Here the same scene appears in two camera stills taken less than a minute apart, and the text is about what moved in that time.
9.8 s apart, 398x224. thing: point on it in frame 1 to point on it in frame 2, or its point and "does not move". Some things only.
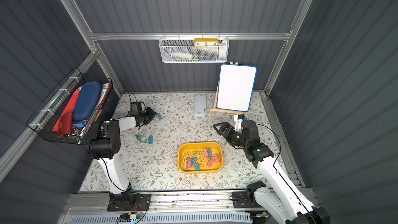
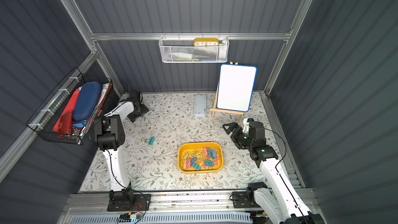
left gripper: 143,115 to 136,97
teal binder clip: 139,137 to 209,163
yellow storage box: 198,157 does not move
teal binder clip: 197,167 does not move
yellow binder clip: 185,155 does not move
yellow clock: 206,42 does not move
